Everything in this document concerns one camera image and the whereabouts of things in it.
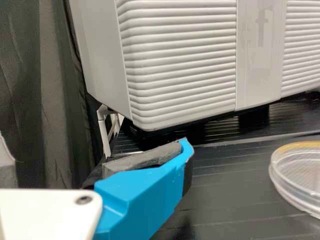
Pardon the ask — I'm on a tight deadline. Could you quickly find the incubator door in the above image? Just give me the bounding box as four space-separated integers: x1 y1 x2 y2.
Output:
114 0 320 133

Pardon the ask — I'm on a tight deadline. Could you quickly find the petri dish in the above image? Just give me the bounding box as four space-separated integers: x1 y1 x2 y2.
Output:
268 140 320 221

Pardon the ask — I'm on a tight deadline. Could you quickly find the white incubator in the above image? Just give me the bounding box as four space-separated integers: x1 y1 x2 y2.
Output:
65 0 271 149

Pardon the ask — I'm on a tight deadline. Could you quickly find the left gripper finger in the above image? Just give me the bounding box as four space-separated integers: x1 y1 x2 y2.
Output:
93 137 195 240

